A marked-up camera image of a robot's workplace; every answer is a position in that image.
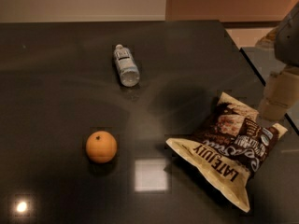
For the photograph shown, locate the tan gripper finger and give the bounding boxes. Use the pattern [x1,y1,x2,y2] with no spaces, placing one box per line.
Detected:
[258,66,299,120]

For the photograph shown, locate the blue plastic water bottle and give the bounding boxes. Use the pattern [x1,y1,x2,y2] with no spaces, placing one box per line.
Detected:
[113,44,140,87]

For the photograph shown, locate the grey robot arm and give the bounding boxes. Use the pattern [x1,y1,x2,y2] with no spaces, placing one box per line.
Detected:
[259,2,299,120]

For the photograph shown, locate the brown chip bag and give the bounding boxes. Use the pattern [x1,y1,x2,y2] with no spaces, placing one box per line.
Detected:
[166,92,287,212]

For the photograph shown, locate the orange fruit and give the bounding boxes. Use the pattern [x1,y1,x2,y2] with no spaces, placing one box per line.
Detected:
[86,131,118,163]

